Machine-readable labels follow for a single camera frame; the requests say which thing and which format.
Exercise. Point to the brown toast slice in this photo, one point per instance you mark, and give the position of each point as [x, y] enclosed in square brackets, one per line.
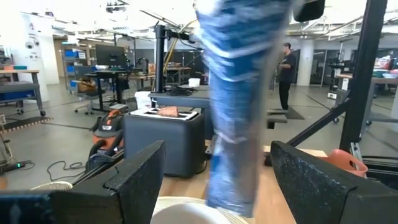
[168, 112]

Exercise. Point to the grey swivel chair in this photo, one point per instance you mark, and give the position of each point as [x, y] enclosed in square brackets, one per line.
[88, 93]

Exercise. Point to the black computer monitor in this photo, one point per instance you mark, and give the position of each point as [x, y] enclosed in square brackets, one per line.
[110, 56]

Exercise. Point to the orange plastic basket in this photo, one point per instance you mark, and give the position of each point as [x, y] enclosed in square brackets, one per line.
[342, 158]

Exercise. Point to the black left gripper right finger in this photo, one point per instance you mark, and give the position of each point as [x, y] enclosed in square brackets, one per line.
[320, 199]

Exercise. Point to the black monitor pole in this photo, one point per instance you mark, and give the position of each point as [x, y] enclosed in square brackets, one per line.
[159, 62]

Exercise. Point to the grey wheeled cart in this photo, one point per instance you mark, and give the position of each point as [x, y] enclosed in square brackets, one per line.
[18, 88]

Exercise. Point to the white bucket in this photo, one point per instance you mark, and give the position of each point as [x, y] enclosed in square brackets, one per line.
[143, 101]

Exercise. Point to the black standing desk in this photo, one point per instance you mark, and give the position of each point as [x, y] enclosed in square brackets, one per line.
[105, 74]

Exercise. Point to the orange shop vacuum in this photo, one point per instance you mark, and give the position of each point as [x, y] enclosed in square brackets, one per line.
[107, 127]

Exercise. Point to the person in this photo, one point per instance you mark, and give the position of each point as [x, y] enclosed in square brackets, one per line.
[287, 68]

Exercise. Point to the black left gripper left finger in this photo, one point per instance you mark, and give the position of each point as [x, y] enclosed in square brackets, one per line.
[124, 196]

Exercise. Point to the black power strip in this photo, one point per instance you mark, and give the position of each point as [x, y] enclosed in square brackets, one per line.
[12, 167]

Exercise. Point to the black aluminium frame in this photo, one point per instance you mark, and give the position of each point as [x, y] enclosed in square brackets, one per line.
[360, 77]

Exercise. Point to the blue and yellow cereal box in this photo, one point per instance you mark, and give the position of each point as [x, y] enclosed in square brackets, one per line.
[239, 93]

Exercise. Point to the black two-slot toaster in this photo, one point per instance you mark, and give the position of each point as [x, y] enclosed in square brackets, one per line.
[161, 146]

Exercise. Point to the white bowl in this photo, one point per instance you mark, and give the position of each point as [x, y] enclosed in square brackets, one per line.
[186, 216]

